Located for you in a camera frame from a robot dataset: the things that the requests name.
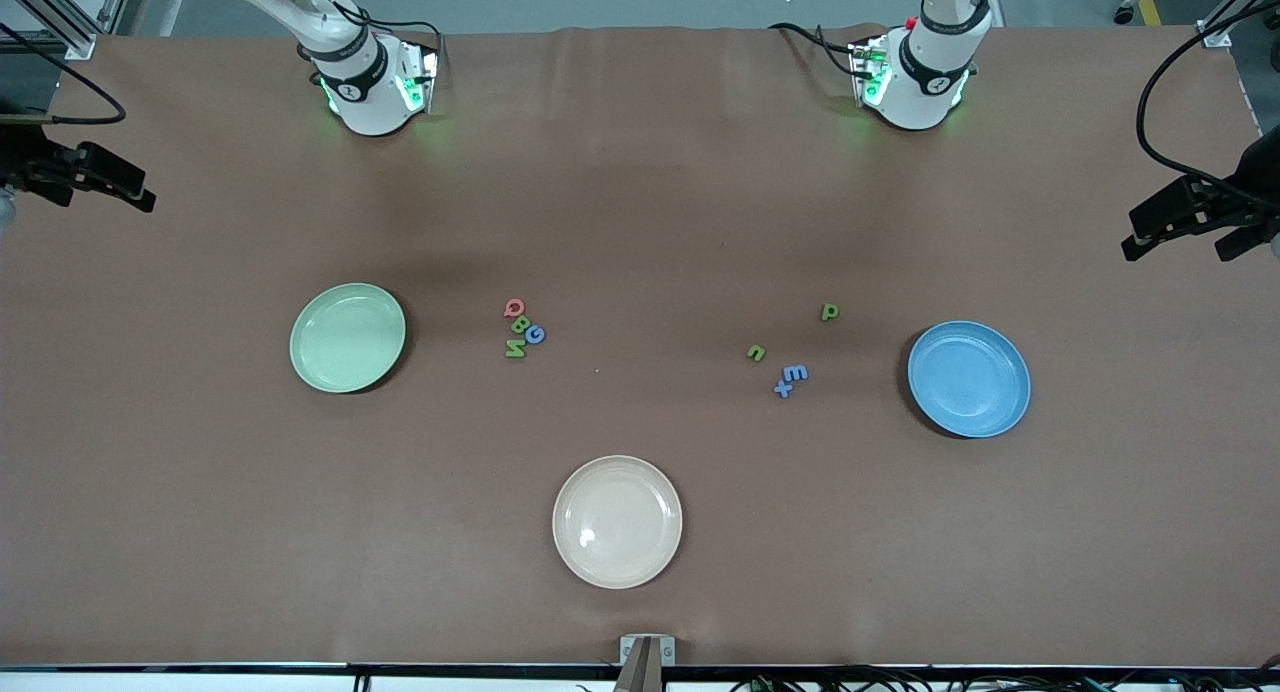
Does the brown table cover sheet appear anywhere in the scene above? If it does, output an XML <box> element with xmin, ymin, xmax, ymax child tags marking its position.
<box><xmin>0</xmin><ymin>22</ymin><xmax>1280</xmax><ymax>670</ymax></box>

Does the beige plate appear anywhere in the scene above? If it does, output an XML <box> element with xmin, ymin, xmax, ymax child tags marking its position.
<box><xmin>552</xmin><ymin>455</ymin><xmax>684</xmax><ymax>590</ymax></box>

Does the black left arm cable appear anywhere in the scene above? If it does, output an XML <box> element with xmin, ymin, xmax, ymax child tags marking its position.
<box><xmin>1135</xmin><ymin>7</ymin><xmax>1280</xmax><ymax>211</ymax></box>

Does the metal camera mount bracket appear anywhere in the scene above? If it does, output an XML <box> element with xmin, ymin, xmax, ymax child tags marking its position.
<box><xmin>613</xmin><ymin>634</ymin><xmax>678</xmax><ymax>692</ymax></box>

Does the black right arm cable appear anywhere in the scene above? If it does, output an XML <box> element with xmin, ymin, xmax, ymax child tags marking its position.
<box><xmin>0</xmin><ymin>27</ymin><xmax>128</xmax><ymax>125</ymax></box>

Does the black base cable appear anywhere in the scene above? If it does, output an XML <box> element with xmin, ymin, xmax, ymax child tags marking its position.
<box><xmin>298</xmin><ymin>0</ymin><xmax>447</xmax><ymax>73</ymax></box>
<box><xmin>768</xmin><ymin>20</ymin><xmax>863</xmax><ymax>79</ymax></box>

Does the light green plate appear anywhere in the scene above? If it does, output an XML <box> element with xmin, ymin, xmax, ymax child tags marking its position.
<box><xmin>289</xmin><ymin>283</ymin><xmax>408</xmax><ymax>394</ymax></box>

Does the blue plate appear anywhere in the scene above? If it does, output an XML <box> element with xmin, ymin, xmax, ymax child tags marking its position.
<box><xmin>907</xmin><ymin>320</ymin><xmax>1032</xmax><ymax>439</ymax></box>

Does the white table edge rail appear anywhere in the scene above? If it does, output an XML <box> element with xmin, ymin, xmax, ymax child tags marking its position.
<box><xmin>0</xmin><ymin>662</ymin><xmax>1280</xmax><ymax>692</ymax></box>

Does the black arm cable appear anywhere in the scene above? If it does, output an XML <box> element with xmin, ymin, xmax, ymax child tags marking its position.
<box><xmin>1135</xmin><ymin>7</ymin><xmax>1280</xmax><ymax>211</ymax></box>
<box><xmin>0</xmin><ymin>27</ymin><xmax>128</xmax><ymax>125</ymax></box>

